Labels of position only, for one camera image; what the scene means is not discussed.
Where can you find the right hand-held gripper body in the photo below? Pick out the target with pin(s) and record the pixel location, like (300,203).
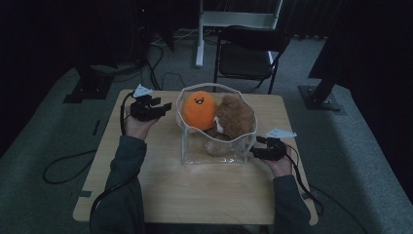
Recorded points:
(276,151)

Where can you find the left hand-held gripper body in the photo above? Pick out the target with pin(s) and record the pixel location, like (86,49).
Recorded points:
(142,109)

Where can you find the orange smiling plush toy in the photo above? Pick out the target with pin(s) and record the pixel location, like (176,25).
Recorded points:
(198,110)

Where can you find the brown teddy bear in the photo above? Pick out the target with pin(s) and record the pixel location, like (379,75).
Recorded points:
(235,117)

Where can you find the person's right hand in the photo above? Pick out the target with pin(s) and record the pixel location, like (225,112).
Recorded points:
(281,167)

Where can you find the person's left hand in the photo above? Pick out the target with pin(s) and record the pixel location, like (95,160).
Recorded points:
(138,128)

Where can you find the small black stick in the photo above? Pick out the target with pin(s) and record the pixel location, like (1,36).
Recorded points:
(96,127)

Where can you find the black stand base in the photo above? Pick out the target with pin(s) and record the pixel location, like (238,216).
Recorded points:
(319,97)
(91,87)

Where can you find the dark equipment rack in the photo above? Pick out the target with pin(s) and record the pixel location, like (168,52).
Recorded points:
(142,32)

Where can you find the black folding chair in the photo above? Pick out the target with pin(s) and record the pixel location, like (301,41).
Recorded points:
(246,61)

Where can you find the white metal stand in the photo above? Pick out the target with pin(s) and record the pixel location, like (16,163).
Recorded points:
(233,19)

